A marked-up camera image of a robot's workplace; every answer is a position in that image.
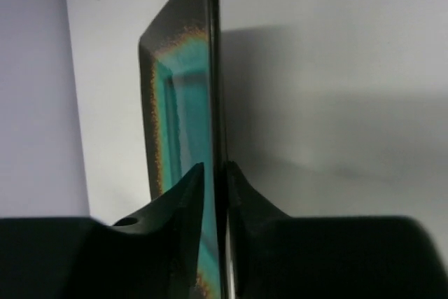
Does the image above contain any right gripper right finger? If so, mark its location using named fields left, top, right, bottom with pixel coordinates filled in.
left=226, top=162, right=447, bottom=298

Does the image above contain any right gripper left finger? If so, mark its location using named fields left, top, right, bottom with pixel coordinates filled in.
left=1, top=163, right=204, bottom=298

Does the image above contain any teal square plate dark rim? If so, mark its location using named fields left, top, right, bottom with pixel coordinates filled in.
left=138, top=0, right=229, bottom=298

